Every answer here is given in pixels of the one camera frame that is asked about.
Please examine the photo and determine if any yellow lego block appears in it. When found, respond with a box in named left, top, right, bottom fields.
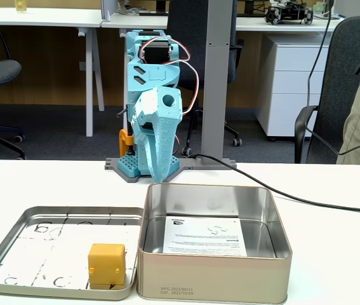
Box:
left=87, top=243, right=126, bottom=290

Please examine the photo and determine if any orange table clamp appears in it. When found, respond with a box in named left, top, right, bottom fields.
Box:
left=119, top=128, right=135, bottom=158

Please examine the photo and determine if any grey metal table column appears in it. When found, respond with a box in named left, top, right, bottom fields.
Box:
left=200, top=0, right=238, bottom=166

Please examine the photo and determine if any dark blue office chair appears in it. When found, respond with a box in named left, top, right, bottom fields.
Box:
left=166, top=0, right=244, bottom=157

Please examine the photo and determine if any white printed paper leaflet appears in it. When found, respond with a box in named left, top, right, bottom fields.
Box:
left=162, top=215, right=248, bottom=257

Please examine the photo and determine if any grey desk partition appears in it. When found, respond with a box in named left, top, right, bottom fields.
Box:
left=100, top=0, right=117, bottom=22

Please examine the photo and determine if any white desk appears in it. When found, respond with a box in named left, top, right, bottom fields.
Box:
left=0, top=7, right=106, bottom=138
left=101, top=11, right=345, bottom=39

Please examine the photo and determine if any white drawer cabinet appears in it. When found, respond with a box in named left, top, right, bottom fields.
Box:
left=255, top=32, right=330, bottom=142

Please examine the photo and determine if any metal tin lid with numbers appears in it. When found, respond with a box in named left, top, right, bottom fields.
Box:
left=0, top=205, right=144, bottom=301

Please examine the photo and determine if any square metal tin box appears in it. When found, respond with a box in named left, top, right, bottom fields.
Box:
left=136, top=182, right=293, bottom=305

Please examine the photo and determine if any black mecanum wheel robot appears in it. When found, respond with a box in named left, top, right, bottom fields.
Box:
left=263, top=0, right=314, bottom=26

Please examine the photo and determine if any dark grey fabric chair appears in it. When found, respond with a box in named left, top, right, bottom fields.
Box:
left=294, top=15, right=360, bottom=165

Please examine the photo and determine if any black power cable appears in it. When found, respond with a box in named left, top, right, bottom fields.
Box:
left=189, top=153, right=360, bottom=214

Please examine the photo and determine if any black hanging cable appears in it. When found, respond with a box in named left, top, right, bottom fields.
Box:
left=303, top=0, right=360, bottom=156

